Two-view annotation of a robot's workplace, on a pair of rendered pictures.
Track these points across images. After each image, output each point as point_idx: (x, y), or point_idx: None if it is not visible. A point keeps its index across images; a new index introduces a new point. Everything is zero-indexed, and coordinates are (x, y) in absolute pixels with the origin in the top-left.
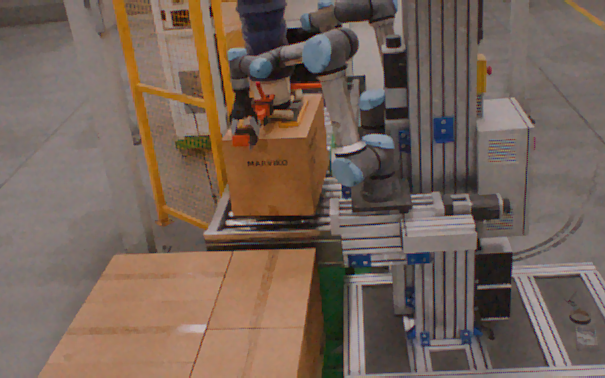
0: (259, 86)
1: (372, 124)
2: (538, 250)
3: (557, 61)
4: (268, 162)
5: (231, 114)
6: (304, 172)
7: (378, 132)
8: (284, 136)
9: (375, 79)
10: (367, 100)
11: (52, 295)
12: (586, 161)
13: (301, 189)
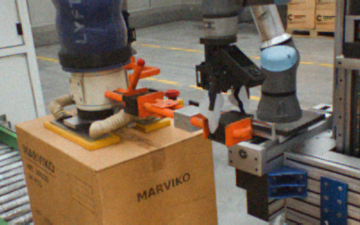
0: (144, 65)
1: (291, 88)
2: (280, 214)
3: None
4: (165, 185)
5: (214, 88)
6: (209, 183)
7: (296, 97)
8: (181, 137)
9: (15, 117)
10: (286, 56)
11: None
12: (212, 144)
13: (205, 211)
